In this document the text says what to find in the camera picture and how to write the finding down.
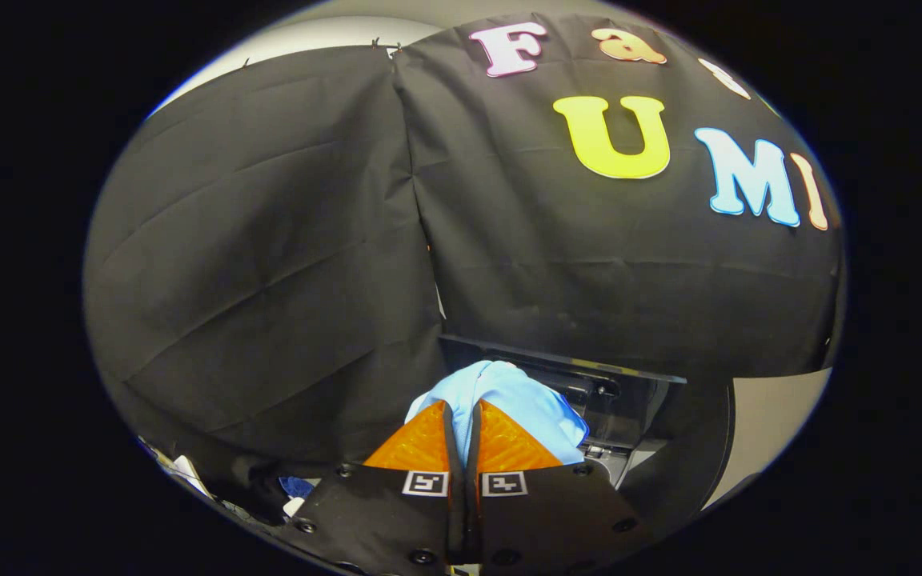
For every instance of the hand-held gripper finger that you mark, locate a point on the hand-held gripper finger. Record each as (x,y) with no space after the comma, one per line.
(454,456)
(472,480)

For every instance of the light blue polo shirt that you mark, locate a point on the light blue polo shirt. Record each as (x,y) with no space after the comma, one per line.
(525,404)

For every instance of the black backdrop cloth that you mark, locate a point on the black backdrop cloth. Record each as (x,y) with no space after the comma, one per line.
(269,264)

